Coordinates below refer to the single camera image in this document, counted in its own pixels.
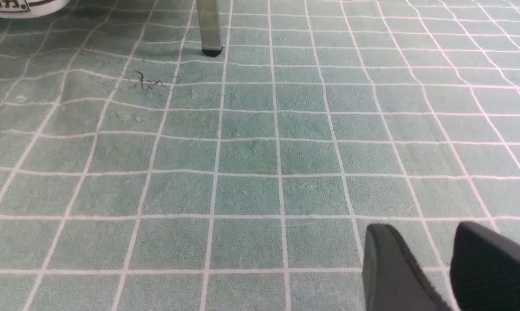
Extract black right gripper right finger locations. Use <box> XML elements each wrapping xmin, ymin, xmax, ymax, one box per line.
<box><xmin>450</xmin><ymin>221</ymin><xmax>520</xmax><ymax>311</ymax></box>

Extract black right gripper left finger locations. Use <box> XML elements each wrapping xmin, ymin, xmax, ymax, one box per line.
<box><xmin>362</xmin><ymin>224</ymin><xmax>452</xmax><ymax>311</ymax></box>

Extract stainless steel shoe rack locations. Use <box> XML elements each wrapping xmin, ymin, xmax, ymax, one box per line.
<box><xmin>196</xmin><ymin>0</ymin><xmax>223</xmax><ymax>57</ymax></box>

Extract black white canvas sneaker right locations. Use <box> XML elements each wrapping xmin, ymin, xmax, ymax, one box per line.
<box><xmin>0</xmin><ymin>0</ymin><xmax>71</xmax><ymax>19</ymax></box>

